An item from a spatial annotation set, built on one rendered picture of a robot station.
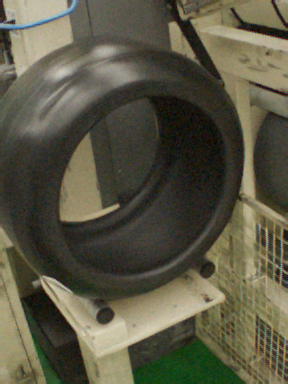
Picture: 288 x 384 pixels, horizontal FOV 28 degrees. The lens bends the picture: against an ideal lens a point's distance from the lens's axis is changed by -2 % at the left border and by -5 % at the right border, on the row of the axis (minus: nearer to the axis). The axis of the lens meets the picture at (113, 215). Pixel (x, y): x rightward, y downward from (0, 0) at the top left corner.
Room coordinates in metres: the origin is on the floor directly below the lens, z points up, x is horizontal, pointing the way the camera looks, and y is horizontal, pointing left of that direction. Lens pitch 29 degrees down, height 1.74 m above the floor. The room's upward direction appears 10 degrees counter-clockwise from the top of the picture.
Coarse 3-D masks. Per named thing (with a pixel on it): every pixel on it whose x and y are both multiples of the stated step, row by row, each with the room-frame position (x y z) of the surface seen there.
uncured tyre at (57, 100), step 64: (64, 64) 1.14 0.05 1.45; (128, 64) 1.09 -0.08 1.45; (192, 64) 1.16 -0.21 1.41; (0, 128) 1.13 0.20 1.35; (64, 128) 1.01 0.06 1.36; (192, 128) 1.39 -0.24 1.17; (0, 192) 1.05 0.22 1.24; (192, 192) 1.33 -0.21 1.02; (64, 256) 0.99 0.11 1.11; (128, 256) 1.25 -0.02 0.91; (192, 256) 1.10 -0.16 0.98
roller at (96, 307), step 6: (84, 300) 1.09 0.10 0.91; (90, 300) 1.08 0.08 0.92; (96, 300) 1.07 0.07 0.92; (102, 300) 1.07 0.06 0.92; (84, 306) 1.09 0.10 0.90; (90, 306) 1.06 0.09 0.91; (96, 306) 1.05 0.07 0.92; (102, 306) 1.04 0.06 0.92; (108, 306) 1.05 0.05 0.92; (90, 312) 1.06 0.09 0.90; (96, 312) 1.03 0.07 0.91; (102, 312) 1.03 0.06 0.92; (108, 312) 1.03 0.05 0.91; (114, 312) 1.04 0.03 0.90; (96, 318) 1.03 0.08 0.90; (102, 318) 1.03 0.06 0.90; (108, 318) 1.03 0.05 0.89
